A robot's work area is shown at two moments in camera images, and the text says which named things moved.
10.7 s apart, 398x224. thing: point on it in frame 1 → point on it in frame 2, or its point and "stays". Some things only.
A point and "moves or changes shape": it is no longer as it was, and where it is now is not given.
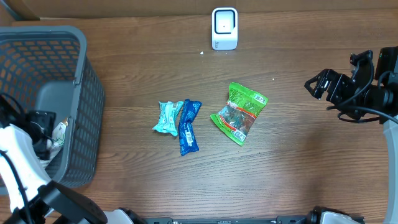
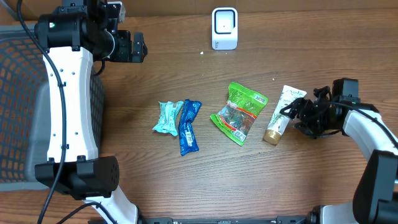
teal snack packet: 168,114 stays
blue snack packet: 188,143 stays
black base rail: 280,219 stays
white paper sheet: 56,144 moves or changes shape
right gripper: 322,79 → 301,108
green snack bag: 241,109 stays
